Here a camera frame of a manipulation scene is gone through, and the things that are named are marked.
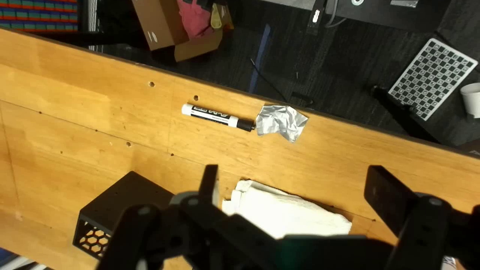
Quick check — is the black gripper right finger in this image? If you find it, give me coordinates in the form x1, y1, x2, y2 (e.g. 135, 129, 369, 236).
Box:
363, 165, 452, 252

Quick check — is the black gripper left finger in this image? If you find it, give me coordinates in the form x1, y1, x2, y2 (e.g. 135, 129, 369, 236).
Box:
170, 164, 222, 237

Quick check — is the brown cardboard box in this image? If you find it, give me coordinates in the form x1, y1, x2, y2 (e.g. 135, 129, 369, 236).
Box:
132, 0, 234, 63

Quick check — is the black perforated box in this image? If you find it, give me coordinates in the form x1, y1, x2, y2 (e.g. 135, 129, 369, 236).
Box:
72, 171, 173, 260

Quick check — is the white terry cloth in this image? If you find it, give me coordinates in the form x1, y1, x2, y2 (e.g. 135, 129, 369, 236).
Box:
222, 180, 353, 239

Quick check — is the white paper cup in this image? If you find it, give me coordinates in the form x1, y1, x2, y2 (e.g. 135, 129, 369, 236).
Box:
461, 83, 480, 119

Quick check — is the black white marker pen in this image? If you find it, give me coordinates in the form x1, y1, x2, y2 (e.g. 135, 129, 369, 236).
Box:
182, 104, 255, 132

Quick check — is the checkerboard calibration board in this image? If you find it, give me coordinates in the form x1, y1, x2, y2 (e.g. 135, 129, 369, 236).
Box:
389, 38, 479, 120

